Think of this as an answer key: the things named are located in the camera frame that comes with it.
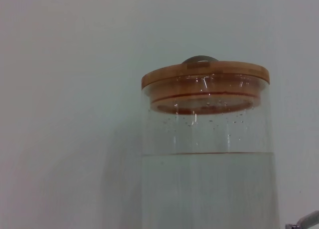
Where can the chrome faucet with lever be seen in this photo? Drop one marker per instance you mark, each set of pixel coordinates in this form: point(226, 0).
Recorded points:
point(307, 217)

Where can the wooden jar lid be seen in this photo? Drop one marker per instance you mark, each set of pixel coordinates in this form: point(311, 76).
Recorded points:
point(204, 69)

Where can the glass water dispenser jar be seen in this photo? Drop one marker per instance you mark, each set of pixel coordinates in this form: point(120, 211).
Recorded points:
point(209, 179)

